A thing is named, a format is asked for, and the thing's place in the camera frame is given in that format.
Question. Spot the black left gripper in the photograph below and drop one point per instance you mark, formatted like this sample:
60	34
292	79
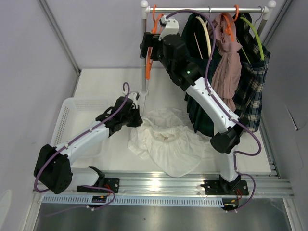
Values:
138	121

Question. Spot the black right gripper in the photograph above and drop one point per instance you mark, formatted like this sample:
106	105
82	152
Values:
149	40

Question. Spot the orange plastic hanger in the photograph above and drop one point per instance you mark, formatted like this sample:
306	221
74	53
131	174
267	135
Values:
149	61

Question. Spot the white cloth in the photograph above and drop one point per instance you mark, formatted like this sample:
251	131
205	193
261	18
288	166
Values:
166	136

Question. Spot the cream hanger with metal hook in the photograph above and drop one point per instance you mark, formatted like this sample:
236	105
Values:
201	39

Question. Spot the green plaid skirt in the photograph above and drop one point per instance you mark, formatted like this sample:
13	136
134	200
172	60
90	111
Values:
200	106

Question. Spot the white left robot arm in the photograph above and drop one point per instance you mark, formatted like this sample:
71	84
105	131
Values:
54	164

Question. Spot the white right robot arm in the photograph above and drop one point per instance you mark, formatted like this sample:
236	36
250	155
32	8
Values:
229	132

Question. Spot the pink pleated skirt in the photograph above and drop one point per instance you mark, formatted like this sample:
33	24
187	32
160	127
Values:
227	74

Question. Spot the orange hanger holding pink skirt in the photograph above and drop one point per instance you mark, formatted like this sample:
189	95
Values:
229	30

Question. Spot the lime green hanger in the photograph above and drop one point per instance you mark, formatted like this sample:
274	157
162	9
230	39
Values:
256	36

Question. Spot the navy beige plaid skirt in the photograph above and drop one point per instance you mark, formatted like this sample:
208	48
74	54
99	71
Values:
248	96

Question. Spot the white metal clothes rack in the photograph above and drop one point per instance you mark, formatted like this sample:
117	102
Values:
265	12

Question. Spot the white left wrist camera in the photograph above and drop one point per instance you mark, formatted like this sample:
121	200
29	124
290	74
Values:
134	96

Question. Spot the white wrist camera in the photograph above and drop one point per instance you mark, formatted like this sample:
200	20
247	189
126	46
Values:
134	96
170	27

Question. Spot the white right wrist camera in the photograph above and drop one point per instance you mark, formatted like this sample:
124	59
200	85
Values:
170	27

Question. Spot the white slotted cable duct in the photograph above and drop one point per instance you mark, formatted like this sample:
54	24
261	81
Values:
135	200

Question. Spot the aluminium mounting rail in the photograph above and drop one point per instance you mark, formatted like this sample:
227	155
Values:
161	184

